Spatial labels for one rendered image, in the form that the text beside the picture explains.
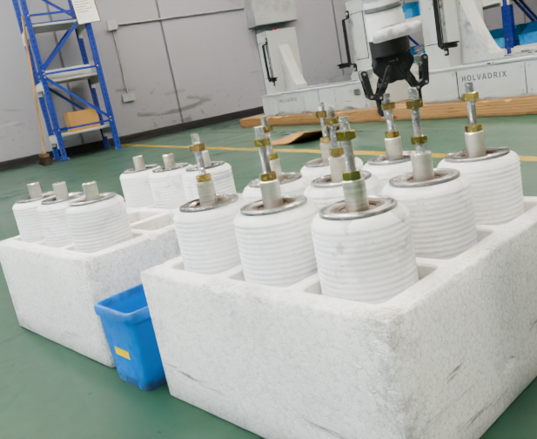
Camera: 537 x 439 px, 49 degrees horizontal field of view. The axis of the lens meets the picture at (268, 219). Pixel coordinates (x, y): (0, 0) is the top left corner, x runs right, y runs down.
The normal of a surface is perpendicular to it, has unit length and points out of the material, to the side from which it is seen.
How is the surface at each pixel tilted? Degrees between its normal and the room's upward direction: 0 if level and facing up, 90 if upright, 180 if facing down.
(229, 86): 90
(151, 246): 90
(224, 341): 90
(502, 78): 90
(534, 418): 0
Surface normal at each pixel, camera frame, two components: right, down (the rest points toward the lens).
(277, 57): 0.45, 0.12
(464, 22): -0.87, 0.26
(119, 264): 0.68, 0.04
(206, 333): -0.71, 0.29
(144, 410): -0.18, -0.96
